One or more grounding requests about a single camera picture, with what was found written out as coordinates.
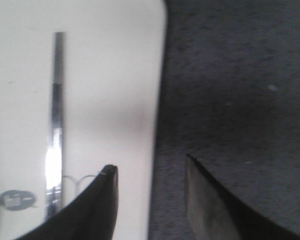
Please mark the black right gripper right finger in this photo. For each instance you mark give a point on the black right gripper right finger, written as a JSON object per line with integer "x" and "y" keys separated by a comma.
{"x": 215, "y": 213}

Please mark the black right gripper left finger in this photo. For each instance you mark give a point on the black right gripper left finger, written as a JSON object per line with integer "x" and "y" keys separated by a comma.
{"x": 90, "y": 216}

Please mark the pair of steel chopsticks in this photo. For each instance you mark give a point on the pair of steel chopsticks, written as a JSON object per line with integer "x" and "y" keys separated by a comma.
{"x": 54, "y": 154}

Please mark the beige rabbit print tray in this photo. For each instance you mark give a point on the beige rabbit print tray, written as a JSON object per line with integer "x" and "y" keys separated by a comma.
{"x": 113, "y": 54}

